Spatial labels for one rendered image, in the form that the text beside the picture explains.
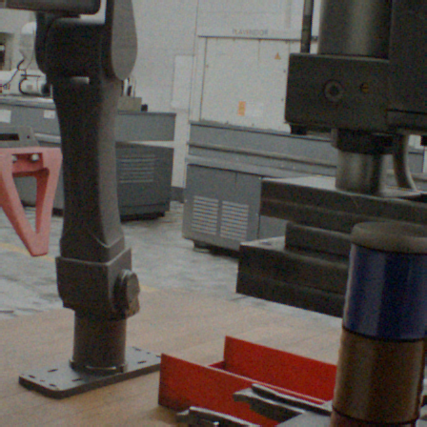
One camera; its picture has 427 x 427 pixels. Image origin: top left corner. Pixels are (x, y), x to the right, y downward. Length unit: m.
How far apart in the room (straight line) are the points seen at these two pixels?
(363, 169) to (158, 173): 7.44
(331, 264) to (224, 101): 6.01
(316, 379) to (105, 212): 0.30
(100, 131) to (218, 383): 0.29
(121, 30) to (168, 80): 8.75
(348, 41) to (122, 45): 0.36
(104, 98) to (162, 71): 8.81
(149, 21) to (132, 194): 2.70
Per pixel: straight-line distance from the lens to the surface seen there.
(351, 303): 0.36
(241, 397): 0.79
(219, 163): 6.53
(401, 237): 0.35
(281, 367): 1.02
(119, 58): 0.92
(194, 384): 0.95
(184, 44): 9.55
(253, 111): 6.41
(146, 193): 7.98
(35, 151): 0.64
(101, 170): 0.96
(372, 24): 0.61
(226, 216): 6.54
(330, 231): 0.61
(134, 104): 7.80
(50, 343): 1.18
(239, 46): 6.52
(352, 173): 0.64
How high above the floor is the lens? 1.25
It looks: 8 degrees down
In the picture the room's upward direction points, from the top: 5 degrees clockwise
